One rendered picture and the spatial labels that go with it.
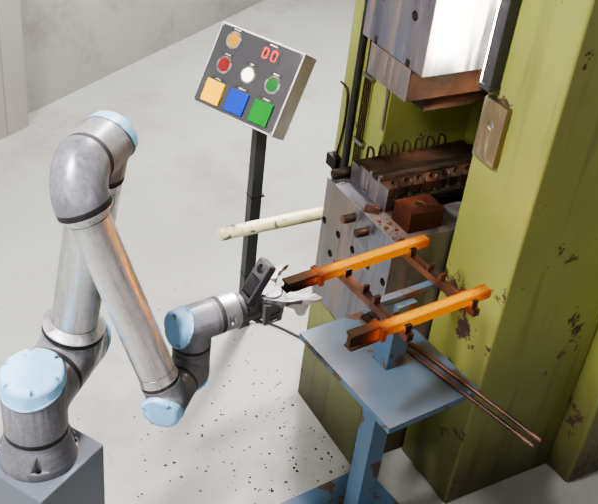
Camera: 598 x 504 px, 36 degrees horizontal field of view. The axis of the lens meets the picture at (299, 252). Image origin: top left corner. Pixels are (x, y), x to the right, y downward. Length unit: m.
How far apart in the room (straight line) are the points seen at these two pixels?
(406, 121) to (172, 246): 1.48
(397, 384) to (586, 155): 0.75
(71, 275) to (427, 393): 0.94
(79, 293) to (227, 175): 2.52
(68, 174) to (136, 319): 0.34
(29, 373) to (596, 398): 1.77
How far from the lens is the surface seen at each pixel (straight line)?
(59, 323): 2.23
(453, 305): 2.25
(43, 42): 5.05
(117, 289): 1.91
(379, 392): 2.37
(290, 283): 2.21
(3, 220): 4.25
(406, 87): 2.53
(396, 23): 2.54
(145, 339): 1.98
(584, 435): 3.19
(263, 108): 2.96
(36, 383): 2.15
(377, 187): 2.72
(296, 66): 2.94
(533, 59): 2.34
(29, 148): 4.79
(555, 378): 3.02
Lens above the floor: 2.34
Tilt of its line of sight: 35 degrees down
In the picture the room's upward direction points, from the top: 7 degrees clockwise
